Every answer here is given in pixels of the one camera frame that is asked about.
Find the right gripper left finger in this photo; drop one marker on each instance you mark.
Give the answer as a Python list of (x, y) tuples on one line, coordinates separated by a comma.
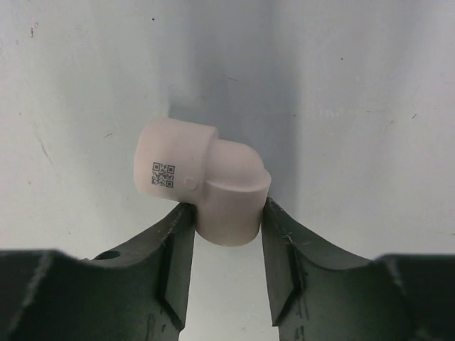
[(137, 290)]

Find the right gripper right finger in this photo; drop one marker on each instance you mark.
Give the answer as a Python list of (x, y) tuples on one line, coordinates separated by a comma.
[(319, 291)]

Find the white plastic elbow fitting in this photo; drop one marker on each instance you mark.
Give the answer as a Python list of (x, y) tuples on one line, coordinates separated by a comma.
[(225, 180)]

